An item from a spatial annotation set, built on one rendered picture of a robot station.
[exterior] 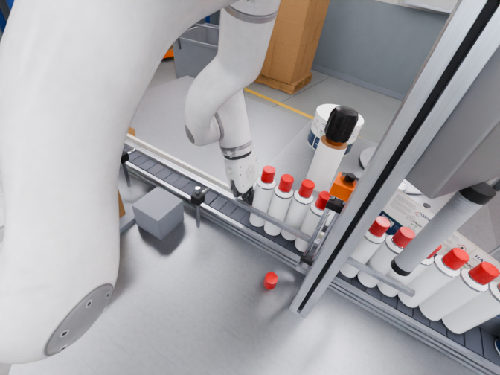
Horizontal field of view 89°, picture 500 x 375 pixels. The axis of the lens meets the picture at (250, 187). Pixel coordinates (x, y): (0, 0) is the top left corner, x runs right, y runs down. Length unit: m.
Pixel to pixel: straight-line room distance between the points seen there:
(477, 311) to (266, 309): 0.45
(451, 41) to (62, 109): 0.33
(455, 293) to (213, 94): 0.65
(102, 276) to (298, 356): 0.51
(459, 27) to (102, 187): 0.35
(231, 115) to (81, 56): 0.42
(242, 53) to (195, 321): 0.58
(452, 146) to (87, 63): 0.35
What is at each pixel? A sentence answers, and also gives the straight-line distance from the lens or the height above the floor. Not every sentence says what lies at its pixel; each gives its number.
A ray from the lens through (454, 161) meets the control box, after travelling 0.36.
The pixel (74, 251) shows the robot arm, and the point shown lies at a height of 1.28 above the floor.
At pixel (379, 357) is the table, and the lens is 0.77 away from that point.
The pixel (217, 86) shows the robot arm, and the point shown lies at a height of 1.29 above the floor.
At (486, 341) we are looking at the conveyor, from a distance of 0.90.
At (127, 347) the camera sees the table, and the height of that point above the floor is 0.83.
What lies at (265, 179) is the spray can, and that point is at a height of 1.06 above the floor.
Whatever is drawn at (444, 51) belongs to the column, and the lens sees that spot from 0.33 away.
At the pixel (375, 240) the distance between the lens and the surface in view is 0.65.
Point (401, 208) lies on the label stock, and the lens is 0.81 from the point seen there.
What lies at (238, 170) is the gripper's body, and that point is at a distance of 0.65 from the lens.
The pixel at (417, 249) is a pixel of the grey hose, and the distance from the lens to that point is 0.53.
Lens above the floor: 1.48
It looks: 42 degrees down
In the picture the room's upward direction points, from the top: 10 degrees clockwise
